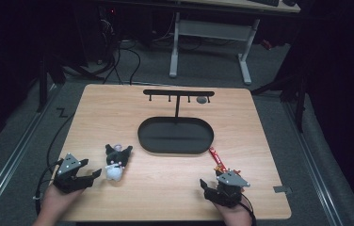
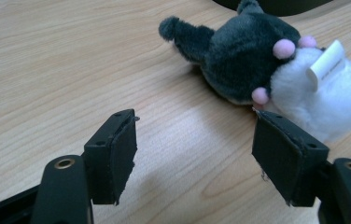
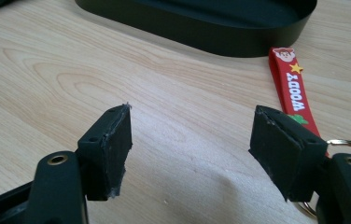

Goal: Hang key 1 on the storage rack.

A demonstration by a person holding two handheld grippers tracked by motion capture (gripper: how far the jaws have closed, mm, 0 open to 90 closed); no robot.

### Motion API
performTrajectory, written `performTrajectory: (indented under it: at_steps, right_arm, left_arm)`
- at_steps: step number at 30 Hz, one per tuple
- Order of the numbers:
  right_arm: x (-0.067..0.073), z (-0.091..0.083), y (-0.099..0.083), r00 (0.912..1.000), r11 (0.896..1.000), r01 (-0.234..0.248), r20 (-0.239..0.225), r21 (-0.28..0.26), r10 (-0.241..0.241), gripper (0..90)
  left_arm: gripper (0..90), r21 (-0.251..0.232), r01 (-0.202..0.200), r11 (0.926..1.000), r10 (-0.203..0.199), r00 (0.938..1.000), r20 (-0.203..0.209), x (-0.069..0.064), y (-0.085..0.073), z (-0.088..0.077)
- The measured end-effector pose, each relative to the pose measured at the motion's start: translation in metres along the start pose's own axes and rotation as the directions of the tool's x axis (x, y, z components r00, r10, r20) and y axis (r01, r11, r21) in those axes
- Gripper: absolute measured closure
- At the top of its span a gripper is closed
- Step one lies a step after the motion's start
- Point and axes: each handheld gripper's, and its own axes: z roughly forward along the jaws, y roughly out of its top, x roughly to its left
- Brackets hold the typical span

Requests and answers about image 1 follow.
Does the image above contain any small red object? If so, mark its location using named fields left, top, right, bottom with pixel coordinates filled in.
left=260, top=39, right=274, bottom=51

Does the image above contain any person's left hand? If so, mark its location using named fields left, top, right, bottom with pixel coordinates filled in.
left=40, top=183, right=85, bottom=218

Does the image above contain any black computer tower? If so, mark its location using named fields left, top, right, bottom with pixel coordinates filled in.
left=97, top=5, right=121, bottom=65

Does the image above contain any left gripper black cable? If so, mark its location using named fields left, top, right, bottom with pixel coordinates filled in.
left=34, top=158, right=65, bottom=218

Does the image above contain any bundle of black floor cables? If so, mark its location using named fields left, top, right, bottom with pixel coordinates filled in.
left=102, top=39, right=142, bottom=87

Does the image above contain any black keyboard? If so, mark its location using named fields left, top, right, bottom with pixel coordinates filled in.
left=249, top=0, right=281, bottom=8

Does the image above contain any person's right hand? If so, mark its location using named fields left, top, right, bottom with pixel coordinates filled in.
left=213, top=200, right=254, bottom=226

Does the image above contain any black metal stand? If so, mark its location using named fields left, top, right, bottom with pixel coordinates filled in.
left=249, top=60, right=310, bottom=134
left=36, top=51, right=105, bottom=114

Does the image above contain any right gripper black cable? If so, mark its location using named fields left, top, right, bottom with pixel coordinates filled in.
left=239, top=193, right=258, bottom=226

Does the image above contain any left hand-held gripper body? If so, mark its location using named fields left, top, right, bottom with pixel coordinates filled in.
left=52, top=153, right=93, bottom=194

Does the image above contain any black hook rack with tray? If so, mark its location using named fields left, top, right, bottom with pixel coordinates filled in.
left=137, top=89, right=216, bottom=155

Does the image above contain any white frame desk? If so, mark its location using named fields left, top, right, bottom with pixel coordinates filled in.
left=168, top=0, right=302, bottom=87

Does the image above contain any black and white mug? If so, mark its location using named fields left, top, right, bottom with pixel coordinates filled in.
left=105, top=143, right=134, bottom=182

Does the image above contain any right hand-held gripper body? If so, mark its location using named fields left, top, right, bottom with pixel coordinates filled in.
left=204, top=170, right=251, bottom=209

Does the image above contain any grey tape piece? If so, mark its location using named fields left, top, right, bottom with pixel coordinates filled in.
left=273, top=185, right=293, bottom=194

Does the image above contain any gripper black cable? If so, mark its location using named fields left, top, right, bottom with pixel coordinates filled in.
left=239, top=193, right=258, bottom=226
left=34, top=158, right=65, bottom=218

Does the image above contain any black cable on floor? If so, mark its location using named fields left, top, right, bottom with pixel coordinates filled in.
left=46, top=112, right=76, bottom=175

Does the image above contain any metal floor rail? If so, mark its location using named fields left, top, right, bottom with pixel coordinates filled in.
left=282, top=99, right=346, bottom=226
left=0, top=83, right=60, bottom=222

